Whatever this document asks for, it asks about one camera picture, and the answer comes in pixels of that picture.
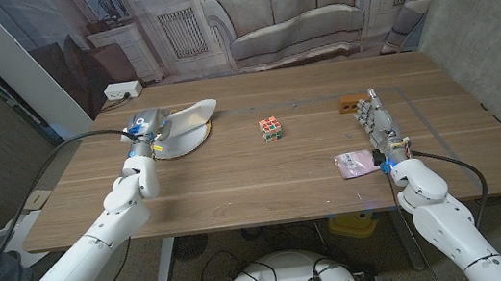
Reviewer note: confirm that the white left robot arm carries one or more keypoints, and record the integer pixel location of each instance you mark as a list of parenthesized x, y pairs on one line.
[(99, 243)]

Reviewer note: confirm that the white power strip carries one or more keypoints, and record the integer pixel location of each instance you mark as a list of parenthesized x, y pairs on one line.
[(122, 90)]

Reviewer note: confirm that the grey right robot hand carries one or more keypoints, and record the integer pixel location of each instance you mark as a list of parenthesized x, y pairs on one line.
[(382, 125)]

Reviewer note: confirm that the white robot torso base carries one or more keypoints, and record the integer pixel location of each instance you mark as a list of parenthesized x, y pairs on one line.
[(288, 276)]

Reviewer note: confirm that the printed living room backdrop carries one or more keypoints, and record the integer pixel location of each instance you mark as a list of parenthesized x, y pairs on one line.
[(292, 18)]

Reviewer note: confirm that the white floor stand base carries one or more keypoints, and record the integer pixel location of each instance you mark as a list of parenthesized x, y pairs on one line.
[(1, 238)]

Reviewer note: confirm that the yellow object under table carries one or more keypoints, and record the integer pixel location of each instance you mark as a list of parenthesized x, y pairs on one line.
[(351, 226)]

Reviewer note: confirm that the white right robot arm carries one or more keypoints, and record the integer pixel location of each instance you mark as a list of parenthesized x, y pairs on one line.
[(446, 226)]

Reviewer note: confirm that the gold-rimmed paper plate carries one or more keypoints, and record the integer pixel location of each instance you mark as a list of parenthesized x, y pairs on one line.
[(187, 141)]

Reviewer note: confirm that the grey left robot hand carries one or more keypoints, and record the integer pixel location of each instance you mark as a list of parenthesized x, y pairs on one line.
[(148, 122)]

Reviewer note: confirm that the pink plastic packet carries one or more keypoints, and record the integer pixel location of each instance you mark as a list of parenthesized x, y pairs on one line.
[(353, 165)]

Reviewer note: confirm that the Rubik's cube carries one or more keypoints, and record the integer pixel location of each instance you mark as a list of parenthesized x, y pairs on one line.
[(270, 129)]

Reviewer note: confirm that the black round floor fan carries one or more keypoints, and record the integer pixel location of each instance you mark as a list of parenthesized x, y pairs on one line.
[(190, 247)]

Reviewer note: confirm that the grey table leg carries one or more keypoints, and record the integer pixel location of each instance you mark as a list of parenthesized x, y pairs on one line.
[(407, 241)]

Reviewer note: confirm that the white paper sheet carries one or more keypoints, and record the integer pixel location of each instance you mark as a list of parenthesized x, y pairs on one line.
[(193, 114)]

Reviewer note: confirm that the brown wooden block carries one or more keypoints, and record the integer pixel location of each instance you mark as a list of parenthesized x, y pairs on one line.
[(350, 103)]

